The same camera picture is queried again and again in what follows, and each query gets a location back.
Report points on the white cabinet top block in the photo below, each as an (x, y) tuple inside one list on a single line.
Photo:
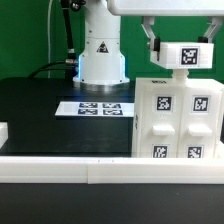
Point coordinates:
[(183, 55)]

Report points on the white marker base sheet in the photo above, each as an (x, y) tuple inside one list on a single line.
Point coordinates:
[(95, 109)]

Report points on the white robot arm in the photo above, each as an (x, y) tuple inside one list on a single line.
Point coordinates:
[(102, 65)]

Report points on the white U-shaped border fence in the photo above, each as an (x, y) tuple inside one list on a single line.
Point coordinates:
[(110, 170)]

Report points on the white cabinet body box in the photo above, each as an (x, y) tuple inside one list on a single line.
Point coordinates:
[(180, 79)]

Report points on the white cabinet door panel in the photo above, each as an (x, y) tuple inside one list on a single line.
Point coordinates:
[(160, 125)]

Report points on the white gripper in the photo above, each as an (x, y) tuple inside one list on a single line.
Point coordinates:
[(150, 8)]

